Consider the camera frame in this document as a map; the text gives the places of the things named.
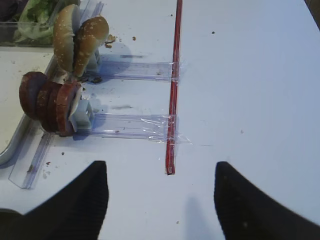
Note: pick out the red straw strip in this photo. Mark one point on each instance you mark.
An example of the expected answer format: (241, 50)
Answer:
(174, 85)

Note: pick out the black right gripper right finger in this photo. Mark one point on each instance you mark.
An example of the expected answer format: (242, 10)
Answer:
(247, 213)

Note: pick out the clear plastic container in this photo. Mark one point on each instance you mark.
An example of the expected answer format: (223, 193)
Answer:
(26, 34)

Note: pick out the meat patty slice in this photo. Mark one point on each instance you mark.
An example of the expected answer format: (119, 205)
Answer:
(64, 101)
(42, 104)
(51, 108)
(30, 85)

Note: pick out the light blue patty stopper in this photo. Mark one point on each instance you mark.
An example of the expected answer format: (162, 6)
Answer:
(81, 115)

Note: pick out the outer meat patty slice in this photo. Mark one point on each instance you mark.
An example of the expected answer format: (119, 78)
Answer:
(64, 101)

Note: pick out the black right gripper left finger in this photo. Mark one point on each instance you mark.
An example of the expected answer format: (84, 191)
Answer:
(76, 212)

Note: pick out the inner meat patty slice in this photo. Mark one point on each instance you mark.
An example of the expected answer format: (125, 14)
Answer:
(30, 85)

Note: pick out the sesame bun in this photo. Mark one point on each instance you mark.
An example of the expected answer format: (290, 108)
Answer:
(91, 35)
(65, 28)

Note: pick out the rear sesame bun top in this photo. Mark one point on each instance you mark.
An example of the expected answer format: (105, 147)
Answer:
(65, 28)

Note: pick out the green lettuce leaf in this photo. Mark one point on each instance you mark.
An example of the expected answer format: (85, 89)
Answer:
(42, 11)

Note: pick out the front sesame bun top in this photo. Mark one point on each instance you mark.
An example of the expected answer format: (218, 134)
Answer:
(91, 35)

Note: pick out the clear rail by buns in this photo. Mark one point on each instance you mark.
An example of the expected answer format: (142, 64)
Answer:
(125, 68)

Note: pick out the clear rail by patties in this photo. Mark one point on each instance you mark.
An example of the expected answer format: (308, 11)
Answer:
(156, 128)

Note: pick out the metal baking tray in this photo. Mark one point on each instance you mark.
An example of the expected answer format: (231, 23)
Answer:
(14, 139)

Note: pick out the light blue bun stopper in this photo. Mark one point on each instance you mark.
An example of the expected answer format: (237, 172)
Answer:
(94, 63)

